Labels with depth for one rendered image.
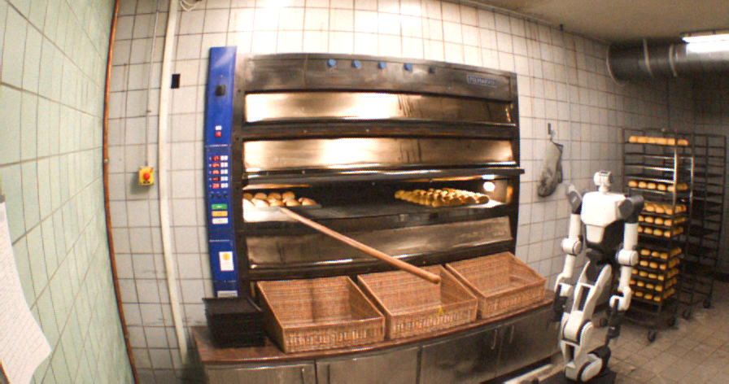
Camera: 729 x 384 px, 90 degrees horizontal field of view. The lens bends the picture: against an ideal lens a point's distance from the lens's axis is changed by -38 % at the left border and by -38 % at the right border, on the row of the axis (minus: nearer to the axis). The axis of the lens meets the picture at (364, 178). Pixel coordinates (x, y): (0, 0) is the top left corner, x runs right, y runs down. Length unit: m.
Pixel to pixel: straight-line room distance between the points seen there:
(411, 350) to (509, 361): 0.83
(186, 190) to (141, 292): 0.69
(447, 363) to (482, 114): 1.62
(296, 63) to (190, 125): 0.70
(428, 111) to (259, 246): 1.25
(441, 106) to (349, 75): 0.61
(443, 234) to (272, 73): 1.43
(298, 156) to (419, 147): 0.73
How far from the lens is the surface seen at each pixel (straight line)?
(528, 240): 3.91
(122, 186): 2.88
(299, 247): 3.06
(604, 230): 2.73
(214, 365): 2.59
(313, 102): 3.03
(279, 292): 3.03
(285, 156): 2.97
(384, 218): 3.21
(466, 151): 3.46
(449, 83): 3.42
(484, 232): 3.62
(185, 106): 2.87
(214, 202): 2.88
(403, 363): 2.91
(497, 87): 3.66
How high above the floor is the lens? 1.67
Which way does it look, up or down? 5 degrees down
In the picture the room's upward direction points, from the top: straight up
